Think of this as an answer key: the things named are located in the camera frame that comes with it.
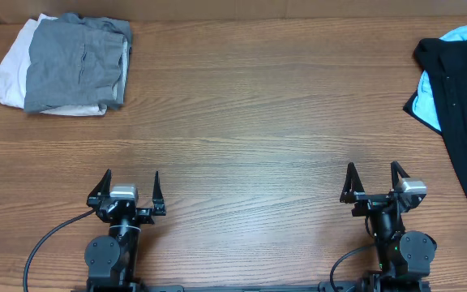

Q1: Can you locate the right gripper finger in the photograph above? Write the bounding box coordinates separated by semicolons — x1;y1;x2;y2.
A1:
340;162;365;202
391;161;409;190

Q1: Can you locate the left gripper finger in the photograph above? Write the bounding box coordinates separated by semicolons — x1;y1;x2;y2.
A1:
152;171;164;208
88;169;112;198

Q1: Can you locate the black polo shirt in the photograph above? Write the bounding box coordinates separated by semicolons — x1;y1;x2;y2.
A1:
413;38;467;198

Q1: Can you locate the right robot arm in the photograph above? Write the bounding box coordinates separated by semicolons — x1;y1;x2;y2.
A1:
329;161;437;292

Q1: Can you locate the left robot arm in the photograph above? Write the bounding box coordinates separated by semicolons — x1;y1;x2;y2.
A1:
84;170;166;291

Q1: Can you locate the light blue shirt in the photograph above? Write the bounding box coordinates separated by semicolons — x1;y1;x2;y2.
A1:
403;24;467;135

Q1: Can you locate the grey folded garment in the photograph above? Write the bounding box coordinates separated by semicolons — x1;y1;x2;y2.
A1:
24;13;132;114

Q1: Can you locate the white folded garment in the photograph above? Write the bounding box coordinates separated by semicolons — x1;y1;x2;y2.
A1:
0;14;107;116

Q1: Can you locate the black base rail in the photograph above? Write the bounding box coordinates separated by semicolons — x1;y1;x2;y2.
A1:
71;280;433;292

